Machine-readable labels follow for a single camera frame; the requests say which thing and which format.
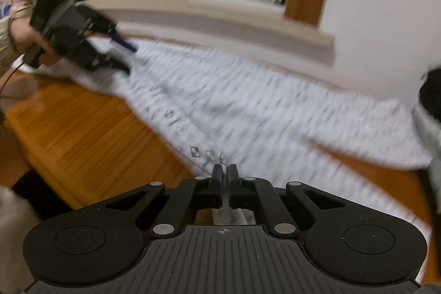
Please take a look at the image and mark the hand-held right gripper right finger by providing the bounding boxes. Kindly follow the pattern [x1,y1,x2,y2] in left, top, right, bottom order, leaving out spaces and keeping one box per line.
[227,163,346,240]

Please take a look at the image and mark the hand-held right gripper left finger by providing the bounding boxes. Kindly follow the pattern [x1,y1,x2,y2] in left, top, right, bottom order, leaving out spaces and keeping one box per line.
[104,163,226,240]

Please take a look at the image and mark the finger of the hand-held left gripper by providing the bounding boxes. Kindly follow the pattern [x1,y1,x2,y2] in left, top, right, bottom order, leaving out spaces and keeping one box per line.
[98,52,132,76]
[109,31,139,54]

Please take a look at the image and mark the white patterned pajama pants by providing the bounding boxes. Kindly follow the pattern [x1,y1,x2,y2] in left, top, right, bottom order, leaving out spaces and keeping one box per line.
[15,36,435,239]

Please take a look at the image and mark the person's left hand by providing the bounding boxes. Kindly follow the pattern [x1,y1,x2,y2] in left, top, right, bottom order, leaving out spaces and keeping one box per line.
[10,18,60,67]

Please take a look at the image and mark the cream window sill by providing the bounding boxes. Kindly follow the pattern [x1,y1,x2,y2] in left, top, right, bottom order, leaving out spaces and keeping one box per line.
[79,0,337,66]

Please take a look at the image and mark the dark cloth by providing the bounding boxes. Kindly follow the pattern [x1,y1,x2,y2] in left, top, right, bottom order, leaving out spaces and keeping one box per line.
[13,169,77,223]

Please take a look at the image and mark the pale fluffy clothing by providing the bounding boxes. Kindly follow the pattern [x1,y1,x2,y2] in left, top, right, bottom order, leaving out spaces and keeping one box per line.
[0,187,42,294]

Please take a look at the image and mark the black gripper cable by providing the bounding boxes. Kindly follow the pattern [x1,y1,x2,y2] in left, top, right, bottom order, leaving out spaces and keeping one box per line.
[0,61,25,103]

